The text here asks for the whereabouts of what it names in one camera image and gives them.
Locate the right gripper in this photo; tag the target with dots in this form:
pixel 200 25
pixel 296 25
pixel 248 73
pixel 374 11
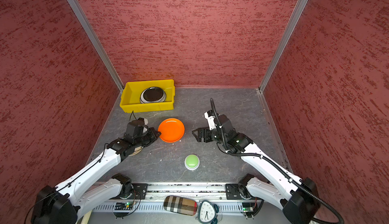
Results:
pixel 200 130

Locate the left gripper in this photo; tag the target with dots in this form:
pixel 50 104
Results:
pixel 152 131

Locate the orange plate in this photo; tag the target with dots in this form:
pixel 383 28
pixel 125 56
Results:
pixel 172 130

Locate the white plate flower outline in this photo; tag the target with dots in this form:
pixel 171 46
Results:
pixel 143 102

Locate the small black dish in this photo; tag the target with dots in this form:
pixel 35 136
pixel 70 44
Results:
pixel 153 94

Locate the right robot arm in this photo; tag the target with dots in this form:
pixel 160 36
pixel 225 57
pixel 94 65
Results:
pixel 301 208

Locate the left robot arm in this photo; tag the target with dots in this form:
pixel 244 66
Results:
pixel 70 200

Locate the yellow plastic bin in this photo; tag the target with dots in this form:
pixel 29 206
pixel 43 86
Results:
pixel 130 98

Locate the cream beige plate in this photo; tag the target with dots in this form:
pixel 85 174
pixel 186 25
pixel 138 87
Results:
pixel 135 150

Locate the green push button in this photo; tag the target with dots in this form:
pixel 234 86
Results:
pixel 192 162

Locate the plaid glasses case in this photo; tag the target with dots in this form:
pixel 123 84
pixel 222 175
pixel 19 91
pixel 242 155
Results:
pixel 180 205

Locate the left controller board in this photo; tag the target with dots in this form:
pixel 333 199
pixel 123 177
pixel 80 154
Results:
pixel 123 207

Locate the controller board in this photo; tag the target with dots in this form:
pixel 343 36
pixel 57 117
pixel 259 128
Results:
pixel 123 207
pixel 249 207

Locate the white analog clock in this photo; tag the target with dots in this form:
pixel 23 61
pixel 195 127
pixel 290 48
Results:
pixel 208 212

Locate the right controller board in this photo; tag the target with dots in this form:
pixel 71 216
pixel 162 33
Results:
pixel 249 207

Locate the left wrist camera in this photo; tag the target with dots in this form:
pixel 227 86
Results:
pixel 136 128

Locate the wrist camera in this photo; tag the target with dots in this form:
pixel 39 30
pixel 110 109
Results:
pixel 136 128
pixel 214 120

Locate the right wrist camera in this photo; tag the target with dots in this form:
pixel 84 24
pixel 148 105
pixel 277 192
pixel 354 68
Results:
pixel 214 120

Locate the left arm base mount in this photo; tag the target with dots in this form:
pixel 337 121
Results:
pixel 133 191

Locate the aluminium mounting rail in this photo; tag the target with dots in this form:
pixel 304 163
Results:
pixel 188 190

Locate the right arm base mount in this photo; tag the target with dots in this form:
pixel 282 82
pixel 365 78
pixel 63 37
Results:
pixel 232 192

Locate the left aluminium corner post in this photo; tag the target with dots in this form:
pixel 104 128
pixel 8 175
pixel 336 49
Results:
pixel 82 18

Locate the aluminium corner post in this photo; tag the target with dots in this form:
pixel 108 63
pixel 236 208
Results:
pixel 82 18
pixel 293 21

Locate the right aluminium corner post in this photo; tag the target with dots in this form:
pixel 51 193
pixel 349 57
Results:
pixel 293 21

